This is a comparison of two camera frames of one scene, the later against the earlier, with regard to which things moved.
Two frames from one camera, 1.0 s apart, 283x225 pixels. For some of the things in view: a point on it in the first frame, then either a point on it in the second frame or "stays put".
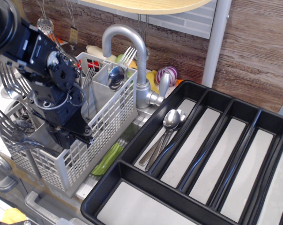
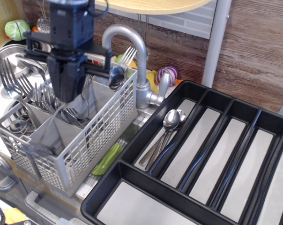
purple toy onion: [173, 73] stays put
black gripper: [67, 126] → [100, 61]
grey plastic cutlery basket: [110, 103] stays put
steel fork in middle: [86, 84] stays put
